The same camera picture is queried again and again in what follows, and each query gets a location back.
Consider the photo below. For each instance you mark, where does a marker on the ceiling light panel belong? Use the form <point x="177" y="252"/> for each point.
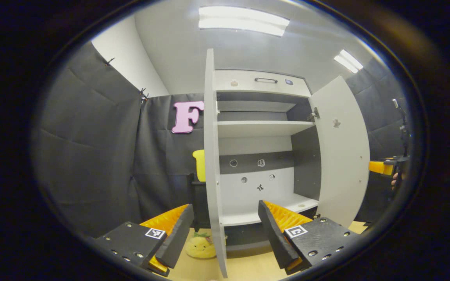
<point x="244" y="21"/>
<point x="349" y="61"/>

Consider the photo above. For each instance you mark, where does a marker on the black backdrop cloth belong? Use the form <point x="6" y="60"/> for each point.
<point x="92" y="156"/>

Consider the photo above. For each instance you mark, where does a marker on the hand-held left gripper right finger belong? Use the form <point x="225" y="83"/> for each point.
<point x="274" y="238"/>

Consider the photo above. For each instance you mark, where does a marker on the grey shoe cabinet door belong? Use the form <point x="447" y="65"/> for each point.
<point x="211" y="156"/>
<point x="342" y="164"/>

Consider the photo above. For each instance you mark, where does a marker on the grey cabinet drawer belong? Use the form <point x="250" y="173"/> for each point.
<point x="240" y="84"/>

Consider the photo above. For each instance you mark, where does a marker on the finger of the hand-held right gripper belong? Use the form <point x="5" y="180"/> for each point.
<point x="379" y="168"/>

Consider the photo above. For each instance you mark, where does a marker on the yellow plush toy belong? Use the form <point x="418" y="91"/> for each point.
<point x="199" y="248"/>

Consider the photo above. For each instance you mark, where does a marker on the small metal clip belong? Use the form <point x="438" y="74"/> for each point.
<point x="109" y="61"/>
<point x="143" y="94"/>

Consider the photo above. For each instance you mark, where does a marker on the grey double-door shoe cabinet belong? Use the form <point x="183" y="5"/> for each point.
<point x="256" y="187"/>

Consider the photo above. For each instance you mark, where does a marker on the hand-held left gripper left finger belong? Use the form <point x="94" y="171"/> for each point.
<point x="178" y="238"/>

